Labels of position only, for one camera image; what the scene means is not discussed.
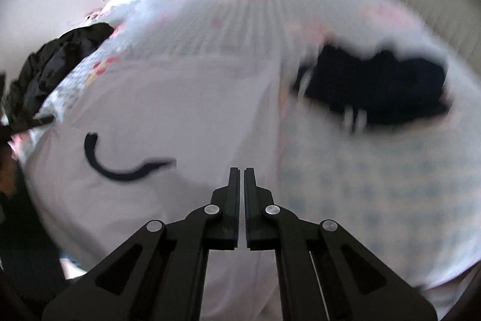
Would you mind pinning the dark navy clothes pile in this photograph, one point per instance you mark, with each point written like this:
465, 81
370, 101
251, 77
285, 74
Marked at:
375, 91

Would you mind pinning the checked cartoon print blanket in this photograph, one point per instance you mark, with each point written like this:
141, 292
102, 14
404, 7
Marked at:
357, 193

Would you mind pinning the black jacket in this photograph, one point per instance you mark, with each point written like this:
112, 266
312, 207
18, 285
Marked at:
49, 69

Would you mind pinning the white shirt with dark collar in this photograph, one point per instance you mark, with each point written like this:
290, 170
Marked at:
169, 110

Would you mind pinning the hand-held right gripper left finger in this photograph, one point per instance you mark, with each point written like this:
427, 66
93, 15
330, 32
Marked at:
233, 200

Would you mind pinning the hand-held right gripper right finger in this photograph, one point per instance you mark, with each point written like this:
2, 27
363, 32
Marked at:
250, 200

